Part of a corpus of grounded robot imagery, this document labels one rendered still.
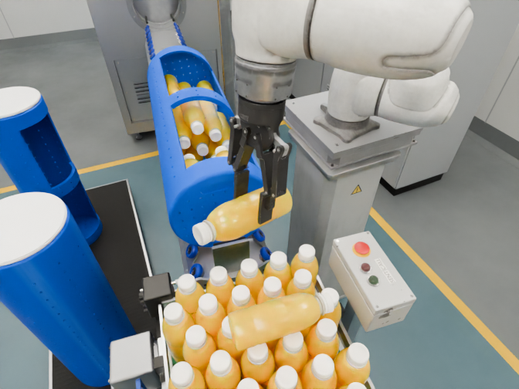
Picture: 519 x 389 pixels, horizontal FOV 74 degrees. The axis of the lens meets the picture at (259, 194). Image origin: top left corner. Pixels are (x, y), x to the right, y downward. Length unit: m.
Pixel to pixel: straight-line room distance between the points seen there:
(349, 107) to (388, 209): 1.51
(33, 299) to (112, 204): 1.36
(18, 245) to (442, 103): 1.25
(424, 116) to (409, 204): 1.60
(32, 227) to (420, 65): 1.03
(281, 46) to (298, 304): 0.45
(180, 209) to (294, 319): 0.40
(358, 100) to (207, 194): 0.60
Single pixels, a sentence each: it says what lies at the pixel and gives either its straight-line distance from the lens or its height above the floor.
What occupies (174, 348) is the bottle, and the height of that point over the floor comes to 1.00.
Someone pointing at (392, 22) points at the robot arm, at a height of 1.65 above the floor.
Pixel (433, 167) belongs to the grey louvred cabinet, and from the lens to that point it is 2.83.
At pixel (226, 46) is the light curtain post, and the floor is 1.01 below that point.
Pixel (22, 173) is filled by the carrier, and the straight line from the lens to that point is 1.93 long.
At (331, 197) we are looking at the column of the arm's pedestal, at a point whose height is 0.86.
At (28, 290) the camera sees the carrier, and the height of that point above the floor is 0.91.
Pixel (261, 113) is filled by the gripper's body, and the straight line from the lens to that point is 0.53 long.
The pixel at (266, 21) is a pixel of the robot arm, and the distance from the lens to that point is 0.47.
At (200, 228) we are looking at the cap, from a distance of 0.60.
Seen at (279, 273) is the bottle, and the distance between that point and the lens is 0.84.
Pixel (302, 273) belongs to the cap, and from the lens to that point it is 0.80.
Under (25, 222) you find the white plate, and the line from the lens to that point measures 1.18.
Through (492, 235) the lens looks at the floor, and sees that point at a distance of 2.78.
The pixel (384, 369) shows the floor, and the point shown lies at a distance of 1.97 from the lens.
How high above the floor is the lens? 1.76
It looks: 43 degrees down
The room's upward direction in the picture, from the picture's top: straight up
